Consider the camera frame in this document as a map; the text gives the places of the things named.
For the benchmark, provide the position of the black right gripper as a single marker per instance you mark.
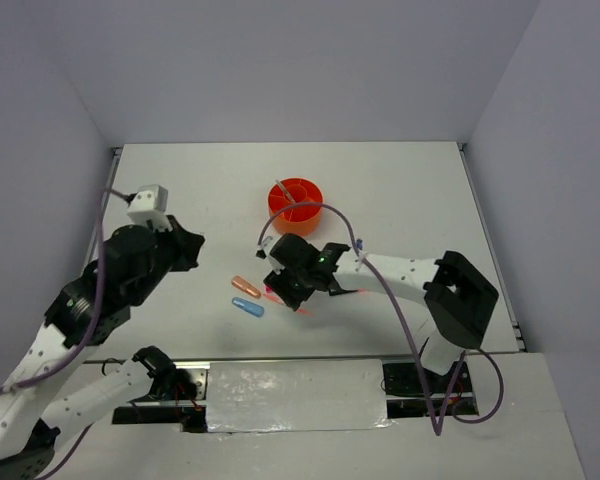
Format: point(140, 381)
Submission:
point(292, 297)

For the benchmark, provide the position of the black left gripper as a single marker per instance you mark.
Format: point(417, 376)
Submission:
point(189, 243)

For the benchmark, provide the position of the clear white pen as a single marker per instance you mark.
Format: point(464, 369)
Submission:
point(285, 191)

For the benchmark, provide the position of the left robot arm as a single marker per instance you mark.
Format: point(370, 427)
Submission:
point(35, 419)

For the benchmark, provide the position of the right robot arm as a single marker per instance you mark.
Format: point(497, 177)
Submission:
point(459, 298)

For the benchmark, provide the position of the thin orange pen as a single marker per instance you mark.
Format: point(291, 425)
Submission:
point(278, 301)

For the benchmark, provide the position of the orange round compartment organizer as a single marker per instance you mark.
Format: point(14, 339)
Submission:
point(301, 220)

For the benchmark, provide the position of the orange capsule eraser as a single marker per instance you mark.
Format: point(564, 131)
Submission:
point(245, 287)

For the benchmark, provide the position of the blue capsule eraser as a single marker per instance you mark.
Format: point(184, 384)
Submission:
point(248, 307)

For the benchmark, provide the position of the silver foil covered panel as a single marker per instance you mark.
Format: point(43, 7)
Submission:
point(296, 396)

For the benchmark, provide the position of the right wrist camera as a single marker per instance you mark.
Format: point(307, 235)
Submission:
point(264, 248)

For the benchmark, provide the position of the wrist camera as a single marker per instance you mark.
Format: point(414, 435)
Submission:
point(148, 208)
point(264, 248)

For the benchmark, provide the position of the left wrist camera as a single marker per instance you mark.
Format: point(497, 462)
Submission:
point(148, 208)

